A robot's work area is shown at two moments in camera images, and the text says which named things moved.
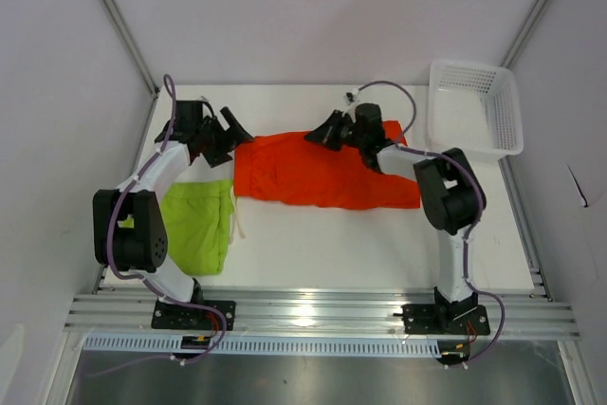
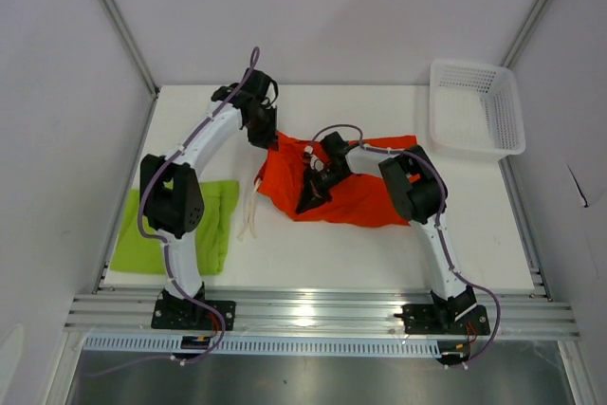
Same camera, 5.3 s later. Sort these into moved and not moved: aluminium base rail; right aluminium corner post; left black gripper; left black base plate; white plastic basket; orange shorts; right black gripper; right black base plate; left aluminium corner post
Moved: left black gripper; orange shorts; right black gripper
Not moved: right black base plate; white plastic basket; left aluminium corner post; aluminium base rail; right aluminium corner post; left black base plate
